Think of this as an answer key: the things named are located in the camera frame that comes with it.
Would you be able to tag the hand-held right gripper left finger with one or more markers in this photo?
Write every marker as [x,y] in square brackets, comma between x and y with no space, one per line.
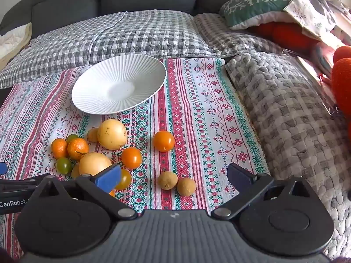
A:
[109,176]

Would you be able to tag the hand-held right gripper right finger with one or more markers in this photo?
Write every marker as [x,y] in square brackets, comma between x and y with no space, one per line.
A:
[238,177]

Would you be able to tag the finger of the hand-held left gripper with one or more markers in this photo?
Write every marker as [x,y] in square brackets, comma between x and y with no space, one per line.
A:
[2,167]
[19,183]

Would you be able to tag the yellow-green tomato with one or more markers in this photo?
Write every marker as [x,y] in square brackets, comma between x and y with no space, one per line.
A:
[124,180]

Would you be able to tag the small orange fruit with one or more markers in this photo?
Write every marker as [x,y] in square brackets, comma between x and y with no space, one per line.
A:
[112,193]

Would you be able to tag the large orange-yellow fruit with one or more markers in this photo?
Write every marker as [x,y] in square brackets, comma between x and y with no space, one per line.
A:
[93,164]

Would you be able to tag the orange tomato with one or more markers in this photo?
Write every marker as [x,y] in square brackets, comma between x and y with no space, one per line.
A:
[163,141]
[131,157]

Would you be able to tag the orange mandarin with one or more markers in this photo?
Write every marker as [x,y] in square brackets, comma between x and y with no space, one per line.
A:
[78,148]
[59,148]

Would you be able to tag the large speckled yellow fruit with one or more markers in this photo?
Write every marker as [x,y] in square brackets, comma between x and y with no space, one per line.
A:
[112,134]

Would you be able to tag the small tan longan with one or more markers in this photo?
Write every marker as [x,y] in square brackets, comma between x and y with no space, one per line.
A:
[92,135]
[167,180]
[186,186]

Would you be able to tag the dark green tomato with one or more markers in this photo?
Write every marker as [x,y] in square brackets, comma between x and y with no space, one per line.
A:
[64,165]

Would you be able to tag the small green round fruit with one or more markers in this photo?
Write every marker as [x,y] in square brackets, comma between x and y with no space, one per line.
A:
[71,137]

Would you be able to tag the white ribbed plate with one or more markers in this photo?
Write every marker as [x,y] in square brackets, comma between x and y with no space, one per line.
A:
[118,86]

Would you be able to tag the red green patterned cloth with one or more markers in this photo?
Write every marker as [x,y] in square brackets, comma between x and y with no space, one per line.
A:
[203,120]

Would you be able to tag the white cloth with beige trim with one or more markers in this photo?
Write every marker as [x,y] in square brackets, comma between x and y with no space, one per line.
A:
[12,42]

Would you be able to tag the clear plastic box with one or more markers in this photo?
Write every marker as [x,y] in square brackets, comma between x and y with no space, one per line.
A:
[312,74]

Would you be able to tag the grey white gingham blanket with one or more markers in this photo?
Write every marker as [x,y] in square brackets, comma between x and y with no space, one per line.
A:
[115,35]

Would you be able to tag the orange plush toy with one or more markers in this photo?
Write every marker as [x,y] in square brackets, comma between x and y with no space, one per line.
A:
[342,74]

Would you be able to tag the orange cushion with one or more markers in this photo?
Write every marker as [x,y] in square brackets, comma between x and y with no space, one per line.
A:
[285,35]

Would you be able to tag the green snowflake pillow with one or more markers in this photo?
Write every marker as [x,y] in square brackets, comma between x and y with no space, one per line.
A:
[252,6]

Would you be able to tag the white floral cloth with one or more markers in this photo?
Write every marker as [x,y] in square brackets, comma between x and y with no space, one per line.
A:
[315,8]

